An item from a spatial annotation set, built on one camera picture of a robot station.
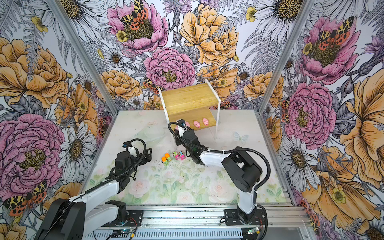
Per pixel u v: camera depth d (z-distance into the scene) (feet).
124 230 2.34
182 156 3.09
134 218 2.40
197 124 2.96
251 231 2.35
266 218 2.29
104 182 1.89
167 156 3.09
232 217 2.43
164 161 3.00
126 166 2.23
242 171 1.60
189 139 2.22
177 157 3.08
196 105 2.60
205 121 3.00
